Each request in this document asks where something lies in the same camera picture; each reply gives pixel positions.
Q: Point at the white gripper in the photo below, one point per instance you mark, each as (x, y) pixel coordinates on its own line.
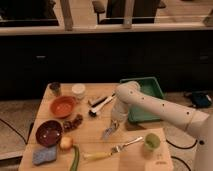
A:
(119, 113)

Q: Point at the grey blue towel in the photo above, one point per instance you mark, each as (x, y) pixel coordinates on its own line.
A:
(111, 129)

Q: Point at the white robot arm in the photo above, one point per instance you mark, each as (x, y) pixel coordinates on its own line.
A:
(196, 123)

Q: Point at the black white brush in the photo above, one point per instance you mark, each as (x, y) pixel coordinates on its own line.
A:
(94, 110)

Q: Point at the wooden cutting board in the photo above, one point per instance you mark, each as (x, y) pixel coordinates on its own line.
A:
(137, 157)

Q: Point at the brown dried food piece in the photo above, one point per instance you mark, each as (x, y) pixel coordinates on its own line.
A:
(72, 125)

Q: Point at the green cup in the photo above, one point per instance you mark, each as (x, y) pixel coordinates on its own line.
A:
(152, 142)

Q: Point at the yellow onion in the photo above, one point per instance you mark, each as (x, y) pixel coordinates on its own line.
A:
(66, 143)

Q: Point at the green bean pod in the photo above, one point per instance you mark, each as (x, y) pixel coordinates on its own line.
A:
(76, 159)

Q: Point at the white cup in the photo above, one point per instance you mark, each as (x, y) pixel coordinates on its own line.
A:
(78, 90)

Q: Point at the orange bowl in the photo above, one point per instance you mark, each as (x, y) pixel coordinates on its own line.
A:
(62, 106)

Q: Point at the dark red bowl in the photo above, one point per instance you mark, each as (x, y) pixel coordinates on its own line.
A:
(49, 133)

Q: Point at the dark small cup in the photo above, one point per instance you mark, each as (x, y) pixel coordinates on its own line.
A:
(55, 87)

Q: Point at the blue sponge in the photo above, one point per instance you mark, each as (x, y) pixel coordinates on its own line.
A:
(44, 155)

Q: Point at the blue bag on floor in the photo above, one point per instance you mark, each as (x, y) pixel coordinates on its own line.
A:
(199, 99)

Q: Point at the black chair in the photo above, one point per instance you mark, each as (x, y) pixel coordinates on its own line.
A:
(127, 11)

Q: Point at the yellow handled fork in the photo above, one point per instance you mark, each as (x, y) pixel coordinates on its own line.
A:
(113, 150)

